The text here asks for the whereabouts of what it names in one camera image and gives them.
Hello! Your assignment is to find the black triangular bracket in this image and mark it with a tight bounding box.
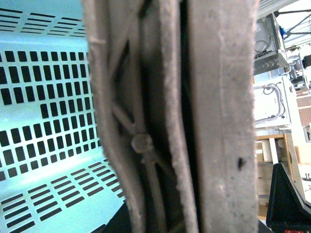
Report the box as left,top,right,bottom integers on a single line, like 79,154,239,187
266,163,311,233

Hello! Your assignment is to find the brown basket handle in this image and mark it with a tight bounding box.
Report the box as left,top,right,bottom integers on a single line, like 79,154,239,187
82,0,259,233

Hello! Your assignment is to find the light blue plastic basket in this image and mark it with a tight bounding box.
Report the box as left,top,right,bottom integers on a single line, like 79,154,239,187
0,0,124,233

